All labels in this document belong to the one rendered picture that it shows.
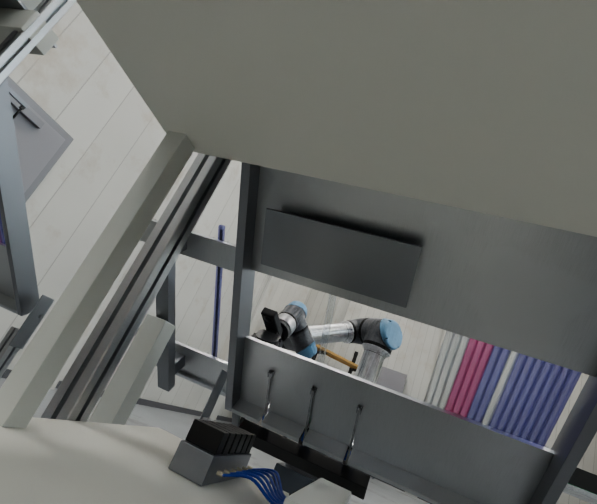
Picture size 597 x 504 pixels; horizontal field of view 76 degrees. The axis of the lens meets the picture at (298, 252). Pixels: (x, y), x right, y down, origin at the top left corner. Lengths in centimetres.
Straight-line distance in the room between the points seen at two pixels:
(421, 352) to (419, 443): 1078
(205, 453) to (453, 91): 47
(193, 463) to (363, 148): 42
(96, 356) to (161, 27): 42
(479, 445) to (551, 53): 76
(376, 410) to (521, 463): 28
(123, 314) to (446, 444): 68
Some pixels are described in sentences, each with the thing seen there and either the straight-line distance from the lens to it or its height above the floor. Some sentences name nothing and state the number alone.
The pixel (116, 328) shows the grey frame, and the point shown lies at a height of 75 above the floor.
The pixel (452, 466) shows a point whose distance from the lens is 98.
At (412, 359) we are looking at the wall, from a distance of 1166.
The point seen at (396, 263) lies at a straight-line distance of 70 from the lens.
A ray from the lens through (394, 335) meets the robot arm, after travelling 158.
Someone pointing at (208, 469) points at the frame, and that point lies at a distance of 54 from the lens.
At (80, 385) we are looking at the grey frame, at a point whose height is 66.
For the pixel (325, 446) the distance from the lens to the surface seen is 100.
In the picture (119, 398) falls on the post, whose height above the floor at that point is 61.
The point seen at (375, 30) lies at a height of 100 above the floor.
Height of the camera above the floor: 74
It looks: 21 degrees up
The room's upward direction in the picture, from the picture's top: 23 degrees clockwise
